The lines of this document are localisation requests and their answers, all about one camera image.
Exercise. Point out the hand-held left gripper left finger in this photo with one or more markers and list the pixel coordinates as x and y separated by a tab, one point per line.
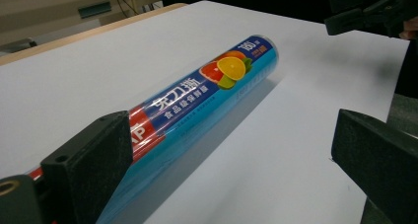
88	164

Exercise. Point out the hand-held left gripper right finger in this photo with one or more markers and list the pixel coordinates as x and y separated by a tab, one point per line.
378	155

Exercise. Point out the blue cling film roll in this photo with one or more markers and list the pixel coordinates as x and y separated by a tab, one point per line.
194	95

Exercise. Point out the white table cover sheet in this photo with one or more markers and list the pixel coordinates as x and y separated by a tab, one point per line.
295	135

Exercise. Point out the dark rectangular wall vent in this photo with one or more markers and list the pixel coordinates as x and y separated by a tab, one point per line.
94	9

